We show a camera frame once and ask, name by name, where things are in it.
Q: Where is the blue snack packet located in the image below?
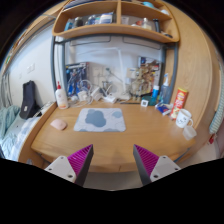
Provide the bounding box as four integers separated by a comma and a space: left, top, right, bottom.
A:
155, 103, 173, 116

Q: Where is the small white cube clock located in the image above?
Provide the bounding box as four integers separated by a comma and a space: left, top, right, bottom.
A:
141, 99, 149, 107

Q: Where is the white mug with face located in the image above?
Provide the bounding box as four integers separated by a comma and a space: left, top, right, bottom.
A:
176, 109, 193, 128

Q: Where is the clear plastic cup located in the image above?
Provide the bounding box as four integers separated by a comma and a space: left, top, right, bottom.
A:
183, 126, 197, 140

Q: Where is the blue spray bottle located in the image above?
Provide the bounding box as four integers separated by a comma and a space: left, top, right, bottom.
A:
160, 74, 170, 104

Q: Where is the grey blue mouse pad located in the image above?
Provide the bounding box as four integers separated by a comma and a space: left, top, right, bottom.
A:
74, 108, 126, 132

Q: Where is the white power strip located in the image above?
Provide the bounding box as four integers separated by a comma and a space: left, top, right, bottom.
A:
103, 96, 117, 104

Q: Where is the white lotion bottle red cap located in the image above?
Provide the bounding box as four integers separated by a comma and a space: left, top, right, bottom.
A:
55, 82, 68, 109

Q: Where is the red chips can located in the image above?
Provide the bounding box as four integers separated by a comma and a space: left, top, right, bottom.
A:
170, 88, 188, 120

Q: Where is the colourful poster box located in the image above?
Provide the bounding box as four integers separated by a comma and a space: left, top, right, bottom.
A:
130, 56, 161, 97

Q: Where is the pink computer mouse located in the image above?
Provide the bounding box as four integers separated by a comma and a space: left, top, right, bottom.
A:
50, 119, 67, 131

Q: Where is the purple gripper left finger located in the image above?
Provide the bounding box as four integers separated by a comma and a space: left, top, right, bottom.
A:
46, 145, 94, 186

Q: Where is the blue robot model box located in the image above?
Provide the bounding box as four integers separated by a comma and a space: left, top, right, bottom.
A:
66, 62, 89, 97

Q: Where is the blue capped bottle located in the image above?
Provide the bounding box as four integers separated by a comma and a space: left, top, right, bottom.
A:
149, 85, 160, 106

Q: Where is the wooden wall shelf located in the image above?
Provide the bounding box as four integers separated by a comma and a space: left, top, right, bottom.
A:
52, 0, 180, 43

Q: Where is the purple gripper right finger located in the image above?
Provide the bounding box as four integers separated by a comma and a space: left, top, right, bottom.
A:
133, 145, 180, 185

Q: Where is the teal bed blanket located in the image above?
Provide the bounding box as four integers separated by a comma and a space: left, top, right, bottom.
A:
0, 105, 20, 139

